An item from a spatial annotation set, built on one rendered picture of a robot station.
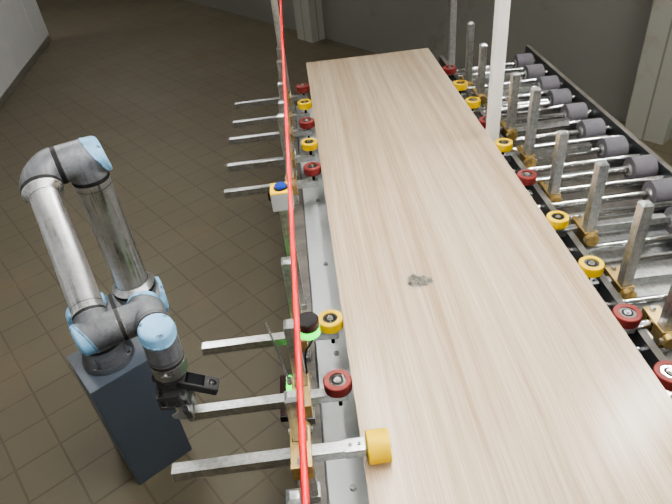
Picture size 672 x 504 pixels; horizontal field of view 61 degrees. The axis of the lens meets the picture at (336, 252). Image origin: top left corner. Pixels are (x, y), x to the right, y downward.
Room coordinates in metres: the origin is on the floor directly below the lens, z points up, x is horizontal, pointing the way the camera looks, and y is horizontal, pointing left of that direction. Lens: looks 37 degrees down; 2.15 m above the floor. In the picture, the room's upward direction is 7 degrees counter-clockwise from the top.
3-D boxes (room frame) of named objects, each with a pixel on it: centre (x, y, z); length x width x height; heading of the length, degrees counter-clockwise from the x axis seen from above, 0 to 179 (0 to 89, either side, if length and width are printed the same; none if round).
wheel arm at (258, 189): (2.31, 0.26, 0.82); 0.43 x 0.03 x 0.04; 91
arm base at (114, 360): (1.56, 0.90, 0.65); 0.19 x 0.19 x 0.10
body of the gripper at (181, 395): (1.05, 0.48, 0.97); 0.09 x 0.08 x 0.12; 91
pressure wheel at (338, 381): (1.06, 0.04, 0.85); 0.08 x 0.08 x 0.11
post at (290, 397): (0.85, 0.14, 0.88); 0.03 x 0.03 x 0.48; 1
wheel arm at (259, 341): (1.31, 0.24, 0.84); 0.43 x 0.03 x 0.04; 91
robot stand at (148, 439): (1.56, 0.90, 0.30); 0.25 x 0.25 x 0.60; 36
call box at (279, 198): (1.61, 0.15, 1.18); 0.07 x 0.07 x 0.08; 1
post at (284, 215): (1.61, 0.15, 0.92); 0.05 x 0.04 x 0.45; 1
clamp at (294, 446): (0.83, 0.14, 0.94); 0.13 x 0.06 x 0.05; 1
